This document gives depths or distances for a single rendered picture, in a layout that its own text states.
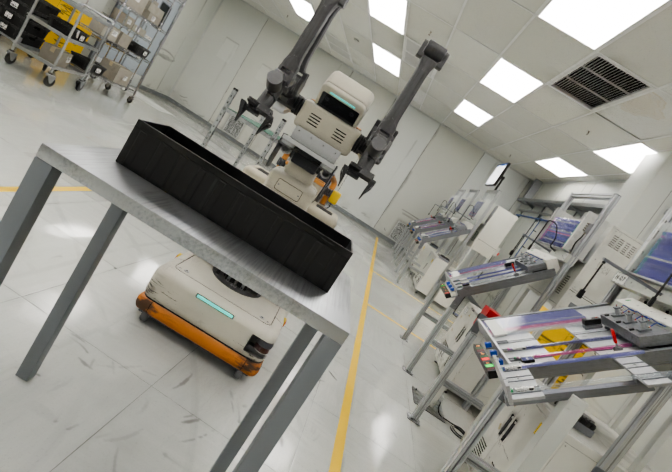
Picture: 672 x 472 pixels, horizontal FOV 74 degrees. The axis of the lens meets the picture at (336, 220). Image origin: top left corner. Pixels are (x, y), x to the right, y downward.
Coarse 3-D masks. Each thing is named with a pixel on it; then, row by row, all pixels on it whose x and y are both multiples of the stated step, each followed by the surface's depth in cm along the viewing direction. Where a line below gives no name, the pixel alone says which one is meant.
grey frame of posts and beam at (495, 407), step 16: (624, 288) 244; (640, 288) 224; (656, 288) 213; (464, 352) 261; (448, 368) 263; (432, 384) 268; (496, 400) 188; (656, 400) 180; (416, 416) 268; (480, 416) 192; (496, 416) 188; (640, 416) 182; (480, 432) 189; (624, 432) 185; (640, 432) 182; (464, 448) 190; (448, 464) 193; (608, 464) 184
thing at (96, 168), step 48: (48, 144) 87; (48, 192) 90; (96, 192) 87; (144, 192) 94; (0, 240) 89; (96, 240) 130; (192, 240) 87; (240, 240) 103; (288, 288) 92; (336, 288) 113; (48, 336) 134; (336, 336) 89; (240, 432) 136
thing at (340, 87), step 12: (336, 72) 188; (324, 84) 182; (336, 84) 184; (348, 84) 186; (324, 96) 186; (336, 96) 184; (348, 96) 182; (360, 96) 185; (372, 96) 189; (324, 108) 190; (336, 108) 188; (348, 108) 185; (360, 108) 183; (348, 120) 189; (360, 120) 191
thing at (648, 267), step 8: (664, 232) 228; (664, 240) 224; (656, 248) 226; (664, 248) 221; (648, 256) 228; (656, 256) 223; (664, 256) 217; (640, 264) 231; (648, 264) 225; (656, 264) 219; (664, 264) 214; (640, 272) 226; (648, 272) 221; (656, 272) 215; (664, 272) 210; (656, 280) 212; (664, 280) 207
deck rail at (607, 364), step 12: (660, 348) 183; (600, 360) 185; (612, 360) 185; (648, 360) 183; (660, 360) 183; (540, 372) 188; (552, 372) 188; (564, 372) 187; (576, 372) 187; (588, 372) 186
